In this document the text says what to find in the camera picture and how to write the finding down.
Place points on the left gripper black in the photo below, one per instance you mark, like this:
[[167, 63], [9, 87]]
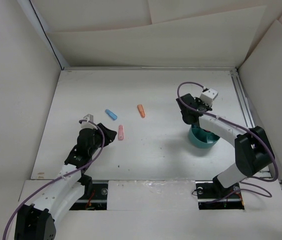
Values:
[[109, 135]]

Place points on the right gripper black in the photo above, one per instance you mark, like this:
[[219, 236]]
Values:
[[198, 101]]

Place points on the orange correction tape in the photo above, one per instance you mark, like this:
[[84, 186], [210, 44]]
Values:
[[141, 110]]

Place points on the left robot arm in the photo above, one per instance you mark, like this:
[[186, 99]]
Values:
[[39, 219]]

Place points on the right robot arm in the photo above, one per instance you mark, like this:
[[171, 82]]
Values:
[[253, 151]]

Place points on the pink correction tape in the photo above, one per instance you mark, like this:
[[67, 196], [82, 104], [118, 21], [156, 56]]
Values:
[[120, 133]]

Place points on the blue correction tape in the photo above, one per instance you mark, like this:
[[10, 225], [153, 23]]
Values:
[[111, 114]]

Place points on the teal round organizer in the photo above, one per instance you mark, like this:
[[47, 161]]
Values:
[[201, 138]]

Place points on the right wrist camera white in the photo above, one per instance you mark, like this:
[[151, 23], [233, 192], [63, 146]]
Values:
[[208, 96]]

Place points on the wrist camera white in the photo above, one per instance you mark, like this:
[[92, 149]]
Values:
[[208, 96], [85, 122]]

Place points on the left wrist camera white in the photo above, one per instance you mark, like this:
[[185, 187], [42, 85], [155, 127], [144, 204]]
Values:
[[85, 122]]

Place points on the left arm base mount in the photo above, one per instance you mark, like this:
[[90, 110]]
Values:
[[95, 201]]

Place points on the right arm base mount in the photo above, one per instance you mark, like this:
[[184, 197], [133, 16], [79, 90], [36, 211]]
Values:
[[210, 197]]

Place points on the aluminium rail right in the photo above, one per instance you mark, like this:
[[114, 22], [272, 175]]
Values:
[[243, 102]]

